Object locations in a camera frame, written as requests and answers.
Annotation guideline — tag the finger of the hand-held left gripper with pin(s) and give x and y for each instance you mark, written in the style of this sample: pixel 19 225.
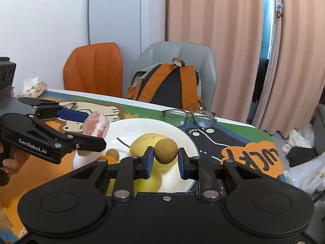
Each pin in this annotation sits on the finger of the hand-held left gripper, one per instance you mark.
pixel 73 115
pixel 88 143

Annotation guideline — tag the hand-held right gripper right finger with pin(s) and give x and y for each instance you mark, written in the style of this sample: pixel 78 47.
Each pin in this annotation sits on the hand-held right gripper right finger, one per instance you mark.
pixel 183 164

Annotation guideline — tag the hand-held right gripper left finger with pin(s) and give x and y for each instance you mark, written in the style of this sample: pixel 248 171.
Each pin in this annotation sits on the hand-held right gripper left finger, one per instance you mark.
pixel 149 162

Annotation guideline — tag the green-yellow pear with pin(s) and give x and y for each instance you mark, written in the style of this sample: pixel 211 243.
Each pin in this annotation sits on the green-yellow pear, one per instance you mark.
pixel 142 144

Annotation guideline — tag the brown longan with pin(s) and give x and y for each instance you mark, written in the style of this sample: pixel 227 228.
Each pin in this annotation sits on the brown longan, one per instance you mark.
pixel 113 154
pixel 165 150

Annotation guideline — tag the peeled pomelo segment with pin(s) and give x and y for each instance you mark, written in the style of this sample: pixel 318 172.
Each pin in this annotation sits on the peeled pomelo segment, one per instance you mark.
pixel 97 124

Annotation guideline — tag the large orange tangerine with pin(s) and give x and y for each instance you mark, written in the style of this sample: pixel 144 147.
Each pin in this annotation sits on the large orange tangerine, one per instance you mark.
pixel 109 159

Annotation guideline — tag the white ceramic bowl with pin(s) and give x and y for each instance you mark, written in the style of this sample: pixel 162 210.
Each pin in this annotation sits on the white ceramic bowl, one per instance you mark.
pixel 121 129

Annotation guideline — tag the person's left hand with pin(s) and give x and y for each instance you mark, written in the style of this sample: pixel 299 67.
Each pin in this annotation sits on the person's left hand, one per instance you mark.
pixel 12 166

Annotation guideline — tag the tissue pack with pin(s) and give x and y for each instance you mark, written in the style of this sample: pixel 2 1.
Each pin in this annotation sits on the tissue pack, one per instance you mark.
pixel 34 89

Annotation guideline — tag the black-rimmed eyeglasses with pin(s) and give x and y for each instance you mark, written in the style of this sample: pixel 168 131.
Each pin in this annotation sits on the black-rimmed eyeglasses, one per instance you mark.
pixel 190 115

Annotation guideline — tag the orange padded chair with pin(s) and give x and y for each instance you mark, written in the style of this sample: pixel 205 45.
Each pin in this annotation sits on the orange padded chair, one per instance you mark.
pixel 94 66

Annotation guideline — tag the colourful printed table mat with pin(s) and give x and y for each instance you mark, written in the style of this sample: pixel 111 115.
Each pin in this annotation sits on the colourful printed table mat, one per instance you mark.
pixel 241 142

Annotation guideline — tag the orange and grey backpack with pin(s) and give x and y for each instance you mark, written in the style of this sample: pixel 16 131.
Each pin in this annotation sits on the orange and grey backpack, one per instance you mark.
pixel 165 86

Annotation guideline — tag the white refrigerator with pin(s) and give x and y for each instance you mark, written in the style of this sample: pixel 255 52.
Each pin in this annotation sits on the white refrigerator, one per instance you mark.
pixel 114 17

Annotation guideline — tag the grey padded chair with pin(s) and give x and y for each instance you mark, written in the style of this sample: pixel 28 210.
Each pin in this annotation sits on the grey padded chair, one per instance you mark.
pixel 177 49

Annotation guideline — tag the black folded cloth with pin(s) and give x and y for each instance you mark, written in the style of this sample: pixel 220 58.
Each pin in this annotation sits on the black folded cloth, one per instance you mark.
pixel 302 156

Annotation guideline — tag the white crumpled plastic bag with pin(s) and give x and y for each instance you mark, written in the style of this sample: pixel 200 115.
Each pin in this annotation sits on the white crumpled plastic bag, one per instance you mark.
pixel 299 137

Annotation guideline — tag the clear plastic bag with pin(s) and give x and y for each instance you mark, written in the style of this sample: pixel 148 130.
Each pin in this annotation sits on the clear plastic bag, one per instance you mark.
pixel 307 178

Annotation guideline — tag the wide pink curtain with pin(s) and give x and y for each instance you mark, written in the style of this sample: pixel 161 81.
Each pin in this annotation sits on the wide pink curtain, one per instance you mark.
pixel 215 30

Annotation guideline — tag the grey sofa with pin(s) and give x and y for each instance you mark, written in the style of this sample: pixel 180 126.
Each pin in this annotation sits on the grey sofa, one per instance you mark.
pixel 320 132

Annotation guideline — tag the narrow pink curtain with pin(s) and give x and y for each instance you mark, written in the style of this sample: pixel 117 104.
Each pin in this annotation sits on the narrow pink curtain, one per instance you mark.
pixel 299 56

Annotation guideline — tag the sliding glass door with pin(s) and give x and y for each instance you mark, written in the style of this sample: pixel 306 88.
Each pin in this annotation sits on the sliding glass door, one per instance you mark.
pixel 266 17

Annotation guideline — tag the black hair clip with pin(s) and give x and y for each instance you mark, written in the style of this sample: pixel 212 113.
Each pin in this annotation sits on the black hair clip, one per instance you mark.
pixel 280 14

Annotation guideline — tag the pale hair clip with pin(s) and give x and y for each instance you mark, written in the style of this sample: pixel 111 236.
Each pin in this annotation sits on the pale hair clip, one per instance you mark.
pixel 279 4

